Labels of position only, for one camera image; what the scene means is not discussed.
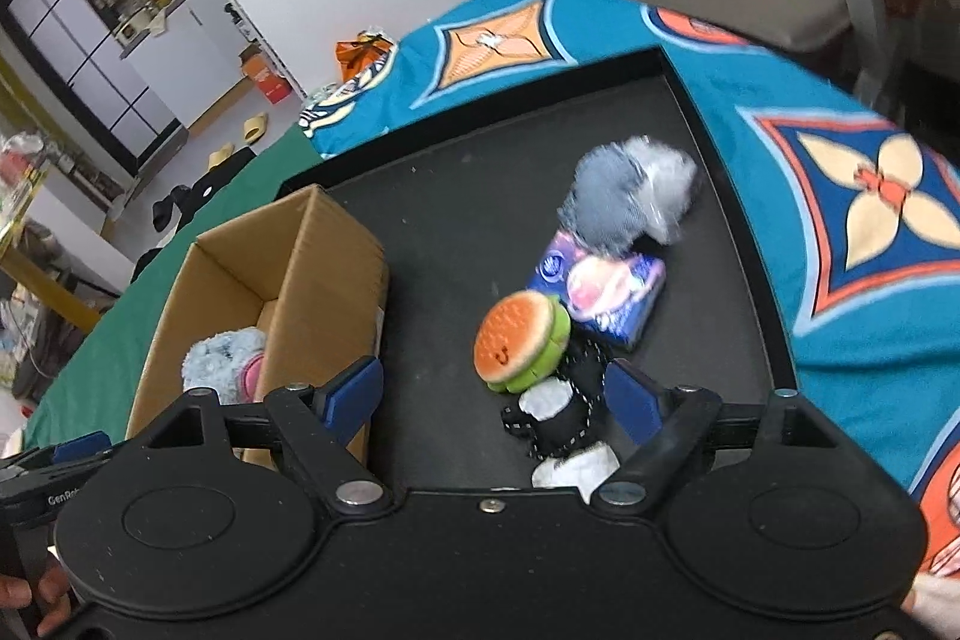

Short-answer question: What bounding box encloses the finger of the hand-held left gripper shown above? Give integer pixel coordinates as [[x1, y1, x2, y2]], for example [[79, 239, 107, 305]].
[[15, 431, 113, 470]]

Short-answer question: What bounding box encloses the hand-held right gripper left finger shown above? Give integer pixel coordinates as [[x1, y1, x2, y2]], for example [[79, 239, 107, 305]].
[[139, 355, 395, 511]]

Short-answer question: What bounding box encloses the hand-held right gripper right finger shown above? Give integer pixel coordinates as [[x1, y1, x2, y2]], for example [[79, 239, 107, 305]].
[[592, 359, 848, 511]]

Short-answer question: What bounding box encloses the clear plastic bag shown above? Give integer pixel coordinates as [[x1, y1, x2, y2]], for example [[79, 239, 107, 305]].
[[531, 445, 622, 489]]

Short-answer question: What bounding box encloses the burger plush toy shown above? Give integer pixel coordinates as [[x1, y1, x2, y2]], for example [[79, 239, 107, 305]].
[[474, 291, 572, 395]]

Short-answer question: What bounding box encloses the grey fluffy sock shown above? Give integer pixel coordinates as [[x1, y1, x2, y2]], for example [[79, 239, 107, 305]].
[[559, 136, 702, 257]]

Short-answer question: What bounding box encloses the black tray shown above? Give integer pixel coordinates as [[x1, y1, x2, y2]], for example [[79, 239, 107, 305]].
[[276, 46, 800, 491]]

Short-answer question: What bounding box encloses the person's left hand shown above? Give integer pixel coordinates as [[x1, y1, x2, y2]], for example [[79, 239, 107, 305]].
[[0, 561, 74, 638]]

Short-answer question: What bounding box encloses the black white-trimmed fabric item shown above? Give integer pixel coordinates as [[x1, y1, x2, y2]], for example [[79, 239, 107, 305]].
[[501, 340, 623, 461]]

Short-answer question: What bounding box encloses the purple tissue pack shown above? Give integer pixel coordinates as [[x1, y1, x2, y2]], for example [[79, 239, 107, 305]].
[[527, 227, 667, 352]]

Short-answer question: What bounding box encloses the light blue plush toy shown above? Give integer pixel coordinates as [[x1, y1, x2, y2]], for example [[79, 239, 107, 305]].
[[184, 326, 269, 405]]

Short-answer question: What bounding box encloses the yellow table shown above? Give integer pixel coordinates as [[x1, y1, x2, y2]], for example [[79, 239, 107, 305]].
[[0, 62, 102, 332]]

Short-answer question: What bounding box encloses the black slipper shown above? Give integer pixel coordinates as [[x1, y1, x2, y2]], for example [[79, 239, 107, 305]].
[[152, 186, 192, 230]]

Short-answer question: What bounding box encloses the black stool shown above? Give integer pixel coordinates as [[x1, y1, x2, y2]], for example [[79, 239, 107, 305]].
[[184, 149, 260, 210]]

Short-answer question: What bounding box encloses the orange cardboard box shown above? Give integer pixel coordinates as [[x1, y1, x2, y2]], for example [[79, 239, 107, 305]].
[[240, 44, 295, 105]]

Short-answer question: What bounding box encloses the orange bag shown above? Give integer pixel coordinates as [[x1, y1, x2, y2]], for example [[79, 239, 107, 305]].
[[335, 31, 395, 85]]

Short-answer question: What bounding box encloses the person's white fleece clothing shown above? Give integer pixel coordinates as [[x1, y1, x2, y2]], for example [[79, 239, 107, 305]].
[[900, 572, 960, 640]]

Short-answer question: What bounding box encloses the teal patterned blanket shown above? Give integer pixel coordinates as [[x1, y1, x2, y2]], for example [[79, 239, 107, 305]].
[[300, 0, 960, 581]]

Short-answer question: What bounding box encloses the white rack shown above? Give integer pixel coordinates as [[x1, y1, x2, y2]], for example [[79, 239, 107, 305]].
[[223, 0, 295, 80]]

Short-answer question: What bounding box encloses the black framed glass door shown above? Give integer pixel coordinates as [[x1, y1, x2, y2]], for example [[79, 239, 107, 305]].
[[0, 0, 187, 176]]

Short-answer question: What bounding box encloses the white cabinet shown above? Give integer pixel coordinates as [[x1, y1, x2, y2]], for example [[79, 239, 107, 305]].
[[71, 0, 248, 124]]

